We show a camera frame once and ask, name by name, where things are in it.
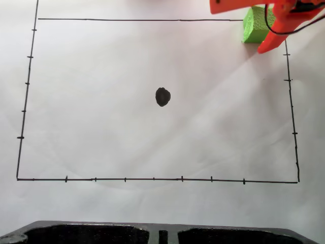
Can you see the green textured block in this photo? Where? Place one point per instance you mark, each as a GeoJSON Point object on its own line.
{"type": "Point", "coordinates": [252, 28]}

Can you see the black dot mark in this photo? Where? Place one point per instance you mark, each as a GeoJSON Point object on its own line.
{"type": "Point", "coordinates": [162, 96]}

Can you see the white paper sheet drawn rectangle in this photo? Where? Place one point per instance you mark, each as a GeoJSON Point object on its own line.
{"type": "Point", "coordinates": [101, 132]}

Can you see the black metal stand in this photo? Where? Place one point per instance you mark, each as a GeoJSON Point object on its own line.
{"type": "Point", "coordinates": [162, 227]}

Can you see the orange camera mount bracket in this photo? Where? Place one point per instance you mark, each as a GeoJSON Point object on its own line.
{"type": "Point", "coordinates": [233, 5]}

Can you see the grey round metal knob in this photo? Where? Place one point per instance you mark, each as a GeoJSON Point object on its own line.
{"type": "Point", "coordinates": [14, 239]}

